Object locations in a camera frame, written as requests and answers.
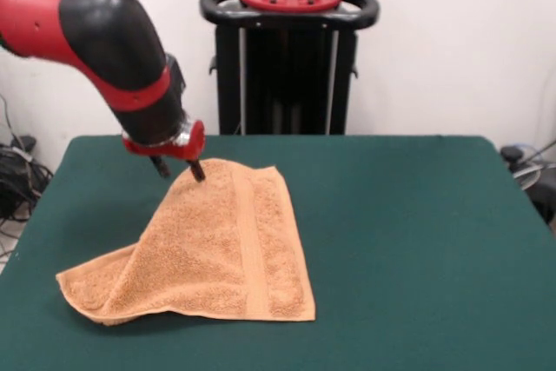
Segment dark green table cloth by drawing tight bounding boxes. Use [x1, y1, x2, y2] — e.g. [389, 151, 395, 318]
[0, 134, 556, 371]

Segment tan terry towel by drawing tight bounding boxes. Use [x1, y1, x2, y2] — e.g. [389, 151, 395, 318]
[55, 157, 317, 327]

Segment round black base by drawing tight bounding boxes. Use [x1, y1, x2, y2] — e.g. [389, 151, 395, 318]
[523, 169, 556, 227]

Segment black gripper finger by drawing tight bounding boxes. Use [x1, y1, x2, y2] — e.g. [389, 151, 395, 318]
[149, 155, 172, 179]
[186, 157, 207, 183]

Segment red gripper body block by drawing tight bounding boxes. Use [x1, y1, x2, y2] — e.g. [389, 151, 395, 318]
[121, 120, 207, 162]

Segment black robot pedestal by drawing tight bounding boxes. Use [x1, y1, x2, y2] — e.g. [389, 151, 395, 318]
[198, 0, 382, 136]

